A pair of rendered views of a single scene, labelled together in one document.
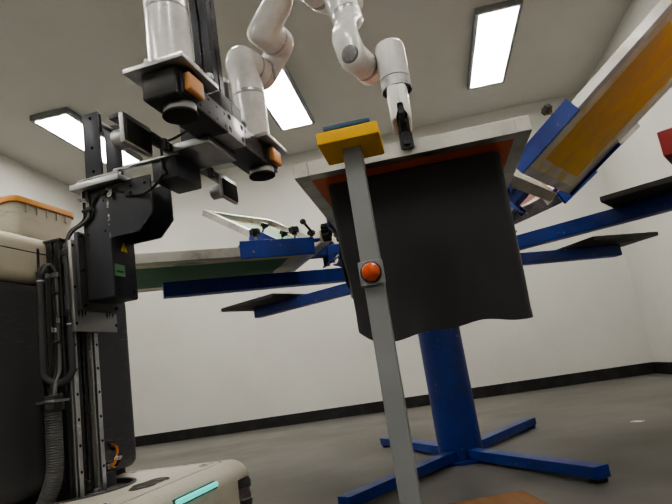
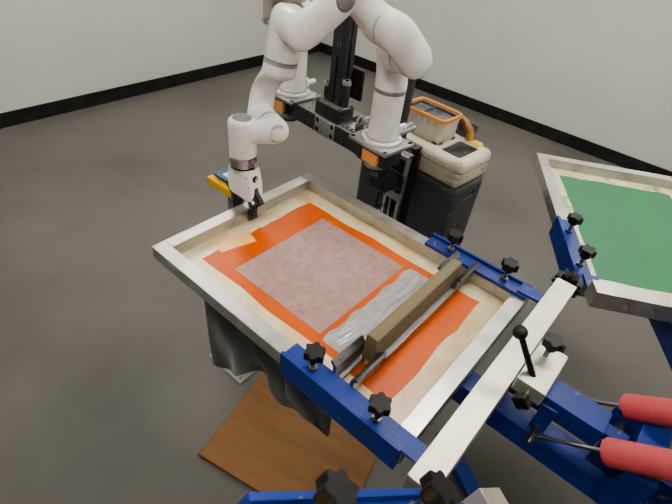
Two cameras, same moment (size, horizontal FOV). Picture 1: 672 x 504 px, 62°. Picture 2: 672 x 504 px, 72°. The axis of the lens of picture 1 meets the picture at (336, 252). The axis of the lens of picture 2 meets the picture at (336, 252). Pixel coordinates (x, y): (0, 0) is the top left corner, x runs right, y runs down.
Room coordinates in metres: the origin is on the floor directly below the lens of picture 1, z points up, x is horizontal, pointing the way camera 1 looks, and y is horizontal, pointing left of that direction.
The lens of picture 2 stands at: (2.08, -1.07, 1.78)
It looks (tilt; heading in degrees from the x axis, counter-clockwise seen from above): 40 degrees down; 118
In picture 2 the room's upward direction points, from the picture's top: 7 degrees clockwise
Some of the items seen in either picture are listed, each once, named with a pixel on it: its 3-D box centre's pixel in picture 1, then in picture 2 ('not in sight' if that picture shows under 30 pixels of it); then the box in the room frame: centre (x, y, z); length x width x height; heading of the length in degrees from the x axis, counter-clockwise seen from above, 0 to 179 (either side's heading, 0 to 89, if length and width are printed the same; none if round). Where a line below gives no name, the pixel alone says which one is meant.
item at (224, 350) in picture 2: not in sight; (266, 364); (1.60, -0.47, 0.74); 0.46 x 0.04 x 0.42; 171
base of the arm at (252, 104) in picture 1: (247, 123); (388, 114); (1.53, 0.20, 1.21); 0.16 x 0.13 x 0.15; 76
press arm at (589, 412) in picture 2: not in sight; (558, 401); (2.24, -0.35, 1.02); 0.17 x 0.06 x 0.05; 171
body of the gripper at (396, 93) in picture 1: (400, 107); (244, 177); (1.31, -0.21, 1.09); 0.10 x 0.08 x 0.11; 171
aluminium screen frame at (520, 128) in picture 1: (415, 193); (340, 275); (1.68, -0.27, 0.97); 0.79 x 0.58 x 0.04; 171
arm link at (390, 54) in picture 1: (380, 68); (257, 134); (1.34, -0.19, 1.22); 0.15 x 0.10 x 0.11; 62
